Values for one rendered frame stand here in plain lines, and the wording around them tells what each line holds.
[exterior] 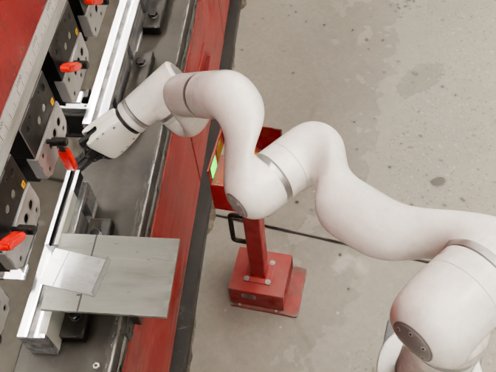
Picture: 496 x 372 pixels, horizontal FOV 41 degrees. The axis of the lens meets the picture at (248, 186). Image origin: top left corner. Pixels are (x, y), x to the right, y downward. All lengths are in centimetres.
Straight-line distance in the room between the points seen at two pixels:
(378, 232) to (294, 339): 142
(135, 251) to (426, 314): 73
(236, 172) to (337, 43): 218
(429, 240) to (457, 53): 230
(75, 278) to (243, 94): 56
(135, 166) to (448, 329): 104
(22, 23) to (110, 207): 57
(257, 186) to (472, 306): 40
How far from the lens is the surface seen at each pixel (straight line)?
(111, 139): 153
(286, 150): 113
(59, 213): 154
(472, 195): 274
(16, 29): 124
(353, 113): 293
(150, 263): 140
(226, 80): 114
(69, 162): 136
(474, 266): 91
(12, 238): 115
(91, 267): 143
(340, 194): 103
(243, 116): 111
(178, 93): 127
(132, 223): 161
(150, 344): 178
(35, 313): 146
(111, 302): 138
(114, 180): 170
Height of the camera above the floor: 221
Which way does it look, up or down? 55 degrees down
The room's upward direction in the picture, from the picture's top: 7 degrees counter-clockwise
